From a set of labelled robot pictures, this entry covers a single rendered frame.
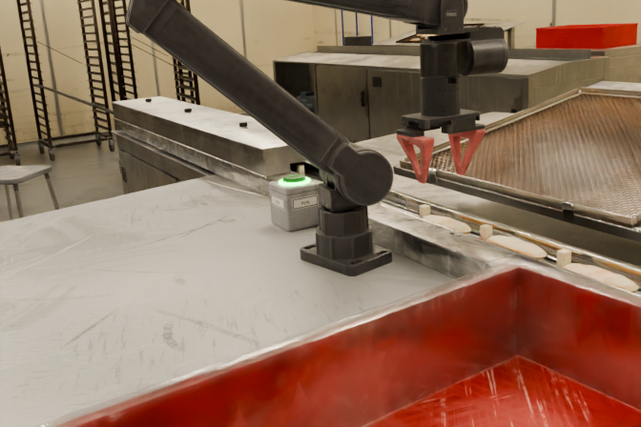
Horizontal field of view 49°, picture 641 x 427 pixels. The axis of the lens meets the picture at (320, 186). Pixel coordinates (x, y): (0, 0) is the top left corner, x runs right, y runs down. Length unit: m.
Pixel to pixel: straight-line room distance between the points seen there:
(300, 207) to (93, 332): 0.44
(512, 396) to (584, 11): 5.11
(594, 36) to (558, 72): 0.71
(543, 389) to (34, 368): 0.53
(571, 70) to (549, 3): 1.96
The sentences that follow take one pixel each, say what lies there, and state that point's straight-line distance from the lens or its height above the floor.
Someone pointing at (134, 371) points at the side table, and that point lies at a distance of 0.79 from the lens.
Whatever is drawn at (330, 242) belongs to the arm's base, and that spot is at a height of 0.86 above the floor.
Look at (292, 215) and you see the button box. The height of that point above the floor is 0.85.
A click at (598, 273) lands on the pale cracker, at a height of 0.86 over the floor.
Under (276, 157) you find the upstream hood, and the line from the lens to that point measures 1.43.
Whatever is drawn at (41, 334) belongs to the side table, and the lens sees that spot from 0.93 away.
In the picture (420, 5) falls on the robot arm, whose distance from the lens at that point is 1.00.
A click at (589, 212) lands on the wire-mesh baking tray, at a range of 1.02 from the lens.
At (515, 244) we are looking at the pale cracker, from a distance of 0.98.
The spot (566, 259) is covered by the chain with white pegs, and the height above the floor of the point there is 0.86.
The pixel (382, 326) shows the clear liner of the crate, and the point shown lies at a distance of 0.61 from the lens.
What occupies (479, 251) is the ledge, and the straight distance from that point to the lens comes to 0.94.
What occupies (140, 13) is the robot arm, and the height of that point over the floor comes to 1.19.
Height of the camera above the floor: 1.18
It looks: 14 degrees down
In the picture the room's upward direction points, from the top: 4 degrees counter-clockwise
